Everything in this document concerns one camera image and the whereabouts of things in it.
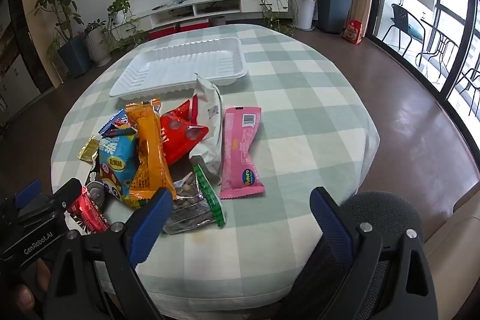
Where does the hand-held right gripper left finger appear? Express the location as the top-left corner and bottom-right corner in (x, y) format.
(43, 187), (174, 320)

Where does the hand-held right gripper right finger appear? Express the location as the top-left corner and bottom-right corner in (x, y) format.
(309, 187), (439, 320)

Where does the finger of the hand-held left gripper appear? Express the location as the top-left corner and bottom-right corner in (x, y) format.
(14, 179), (57, 225)
(49, 178), (83, 219)

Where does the red foil snack packet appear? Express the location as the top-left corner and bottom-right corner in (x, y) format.
(67, 187), (110, 234)

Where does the black snack packet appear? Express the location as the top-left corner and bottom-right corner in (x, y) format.
(84, 170), (109, 210)

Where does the gold foil snack packet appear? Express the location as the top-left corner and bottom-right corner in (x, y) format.
(77, 136), (100, 160)

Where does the green-edged clear nut packet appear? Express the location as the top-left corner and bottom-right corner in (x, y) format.
(162, 163), (226, 235)

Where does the blue panda snack packet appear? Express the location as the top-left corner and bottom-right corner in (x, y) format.
(95, 134), (141, 208)

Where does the orange snack packet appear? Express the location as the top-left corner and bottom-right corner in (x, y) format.
(125, 99), (177, 201)

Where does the blue red-label snack packet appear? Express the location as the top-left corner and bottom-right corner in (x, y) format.
(98, 109), (137, 137)

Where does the large red snack packet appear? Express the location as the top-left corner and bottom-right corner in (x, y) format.
(159, 99), (209, 167)

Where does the pink snack packet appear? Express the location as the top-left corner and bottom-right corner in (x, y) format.
(219, 106), (265, 200)

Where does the white snack packet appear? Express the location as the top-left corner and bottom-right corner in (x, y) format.
(188, 73), (223, 186)

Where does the white plastic tray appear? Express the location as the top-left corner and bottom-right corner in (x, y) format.
(109, 37), (249, 98)

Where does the person's left hand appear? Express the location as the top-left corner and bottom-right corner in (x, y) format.
(0, 256), (53, 320)

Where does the grey mesh office chair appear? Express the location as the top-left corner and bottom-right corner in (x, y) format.
(283, 190), (426, 320)

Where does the beige sofa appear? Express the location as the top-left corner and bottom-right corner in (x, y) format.
(424, 189), (480, 320)

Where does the leafy tree in blue pot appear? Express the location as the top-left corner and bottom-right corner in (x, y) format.
(33, 0), (92, 79)

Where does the plant in ribbed white pot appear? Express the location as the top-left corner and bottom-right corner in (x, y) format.
(83, 19), (112, 67)

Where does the trailing green floor plant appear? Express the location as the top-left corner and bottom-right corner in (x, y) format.
(103, 18), (151, 54)

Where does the red storage box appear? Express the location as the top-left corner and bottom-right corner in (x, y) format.
(179, 20), (210, 32)
(149, 25), (178, 40)

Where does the pothos plant in white pot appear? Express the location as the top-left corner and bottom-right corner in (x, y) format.
(107, 0), (134, 26)

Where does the red gift bag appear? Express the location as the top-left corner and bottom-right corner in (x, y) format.
(342, 19), (364, 45)

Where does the black balcony chair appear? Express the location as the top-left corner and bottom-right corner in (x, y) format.
(448, 67), (480, 118)

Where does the bushy plant tall white pot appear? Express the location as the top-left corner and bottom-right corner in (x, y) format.
(283, 0), (317, 31)

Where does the black chair with teal cushion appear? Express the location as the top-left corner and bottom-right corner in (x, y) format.
(382, 3), (426, 58)

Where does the black balcony table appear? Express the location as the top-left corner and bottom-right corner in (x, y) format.
(420, 18), (460, 81)

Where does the white television cabinet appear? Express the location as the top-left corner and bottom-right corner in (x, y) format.
(109, 0), (291, 39)

